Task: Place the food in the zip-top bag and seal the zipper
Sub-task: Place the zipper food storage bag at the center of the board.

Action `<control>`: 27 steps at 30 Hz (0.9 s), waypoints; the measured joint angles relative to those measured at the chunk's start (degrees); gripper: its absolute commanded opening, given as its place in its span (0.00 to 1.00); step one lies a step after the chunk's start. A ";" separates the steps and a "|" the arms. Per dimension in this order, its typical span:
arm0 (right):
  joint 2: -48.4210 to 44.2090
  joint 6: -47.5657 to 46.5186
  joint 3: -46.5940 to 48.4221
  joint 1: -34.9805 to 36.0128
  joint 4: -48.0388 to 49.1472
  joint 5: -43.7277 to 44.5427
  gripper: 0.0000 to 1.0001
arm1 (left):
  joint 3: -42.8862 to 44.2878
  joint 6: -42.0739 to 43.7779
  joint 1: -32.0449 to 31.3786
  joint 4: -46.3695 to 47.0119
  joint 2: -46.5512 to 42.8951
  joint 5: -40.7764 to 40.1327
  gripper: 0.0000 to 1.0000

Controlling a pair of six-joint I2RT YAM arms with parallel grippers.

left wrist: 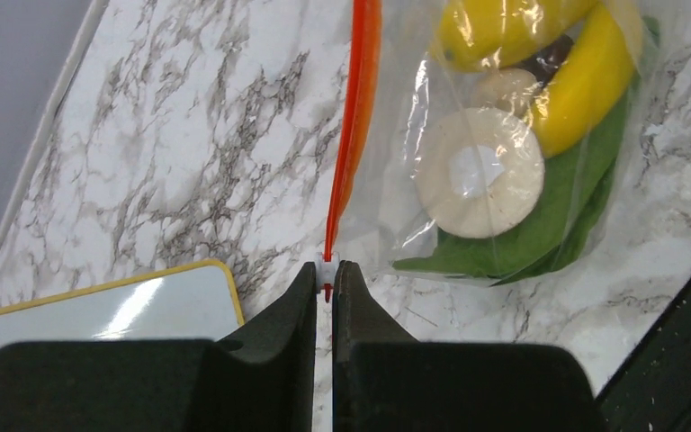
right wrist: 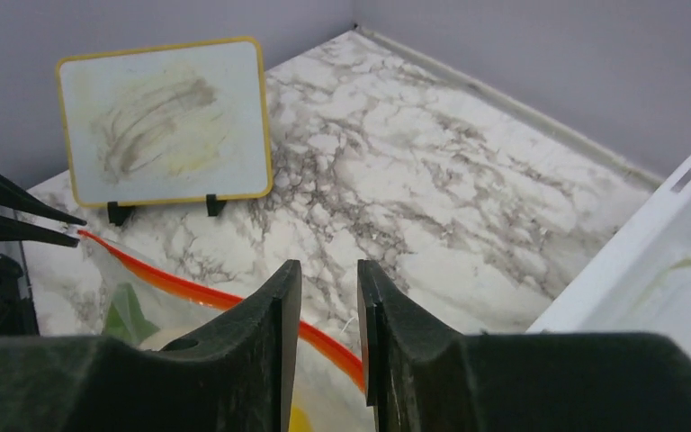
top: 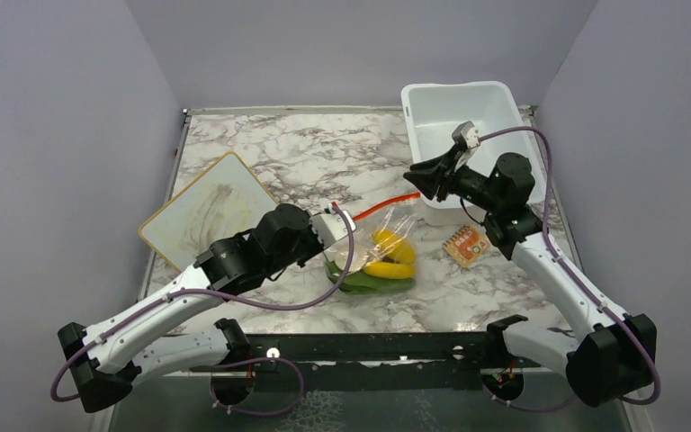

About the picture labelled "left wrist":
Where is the round cut wooden slice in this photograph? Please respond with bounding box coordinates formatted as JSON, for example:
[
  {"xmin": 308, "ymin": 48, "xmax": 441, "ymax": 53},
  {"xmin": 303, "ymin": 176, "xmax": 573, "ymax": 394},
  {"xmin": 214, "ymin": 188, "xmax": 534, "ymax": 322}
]
[{"xmin": 413, "ymin": 108, "xmax": 545, "ymax": 239}]

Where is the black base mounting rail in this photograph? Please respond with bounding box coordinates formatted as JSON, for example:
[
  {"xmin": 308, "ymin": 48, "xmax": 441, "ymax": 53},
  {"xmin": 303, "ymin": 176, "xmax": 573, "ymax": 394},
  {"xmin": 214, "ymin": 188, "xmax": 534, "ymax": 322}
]
[{"xmin": 597, "ymin": 278, "xmax": 691, "ymax": 432}]

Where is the green leafy vegetable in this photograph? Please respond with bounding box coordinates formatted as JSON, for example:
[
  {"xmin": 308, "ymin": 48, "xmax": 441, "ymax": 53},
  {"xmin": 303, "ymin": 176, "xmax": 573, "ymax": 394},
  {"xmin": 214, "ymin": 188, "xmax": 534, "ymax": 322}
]
[{"xmin": 376, "ymin": 15, "xmax": 659, "ymax": 284}]

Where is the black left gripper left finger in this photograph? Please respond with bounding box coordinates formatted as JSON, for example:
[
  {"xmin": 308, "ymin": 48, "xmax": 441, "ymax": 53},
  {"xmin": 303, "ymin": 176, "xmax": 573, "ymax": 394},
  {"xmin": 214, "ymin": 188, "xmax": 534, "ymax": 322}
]
[{"xmin": 0, "ymin": 263, "xmax": 317, "ymax": 431}]

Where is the clear orange zip top bag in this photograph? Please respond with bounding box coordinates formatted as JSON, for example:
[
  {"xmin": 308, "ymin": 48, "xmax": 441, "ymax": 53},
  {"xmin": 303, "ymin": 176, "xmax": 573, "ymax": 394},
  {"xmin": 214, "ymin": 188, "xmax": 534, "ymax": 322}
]
[{"xmin": 316, "ymin": 1, "xmax": 691, "ymax": 295}]

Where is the white yellow-edged cutting board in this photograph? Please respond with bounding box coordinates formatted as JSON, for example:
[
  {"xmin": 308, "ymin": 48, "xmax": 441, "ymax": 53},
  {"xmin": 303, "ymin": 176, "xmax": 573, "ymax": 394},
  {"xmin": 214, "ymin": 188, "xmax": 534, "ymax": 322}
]
[{"xmin": 0, "ymin": 259, "xmax": 246, "ymax": 348}]

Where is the yellow banana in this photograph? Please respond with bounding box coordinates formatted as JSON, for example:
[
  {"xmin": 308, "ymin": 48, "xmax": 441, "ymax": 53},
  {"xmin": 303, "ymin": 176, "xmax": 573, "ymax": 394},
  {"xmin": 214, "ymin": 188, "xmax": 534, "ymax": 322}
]
[{"xmin": 525, "ymin": 1, "xmax": 644, "ymax": 158}]

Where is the yellow lemon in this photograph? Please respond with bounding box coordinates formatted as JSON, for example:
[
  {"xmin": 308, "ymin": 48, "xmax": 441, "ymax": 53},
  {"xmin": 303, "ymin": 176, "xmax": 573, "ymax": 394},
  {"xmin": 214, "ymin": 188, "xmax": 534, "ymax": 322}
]
[{"xmin": 429, "ymin": 0, "xmax": 597, "ymax": 73}]

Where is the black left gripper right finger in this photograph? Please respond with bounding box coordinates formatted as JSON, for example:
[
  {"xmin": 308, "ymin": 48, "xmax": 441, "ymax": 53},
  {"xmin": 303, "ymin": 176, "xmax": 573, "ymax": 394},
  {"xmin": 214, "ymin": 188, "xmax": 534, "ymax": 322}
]
[{"xmin": 332, "ymin": 261, "xmax": 607, "ymax": 431}]

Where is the dark brown chestnut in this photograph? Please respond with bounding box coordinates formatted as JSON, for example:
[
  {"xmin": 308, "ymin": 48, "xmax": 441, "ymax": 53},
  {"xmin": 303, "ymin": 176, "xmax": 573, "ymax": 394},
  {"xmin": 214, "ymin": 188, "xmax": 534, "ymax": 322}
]
[{"xmin": 516, "ymin": 34, "xmax": 574, "ymax": 88}]

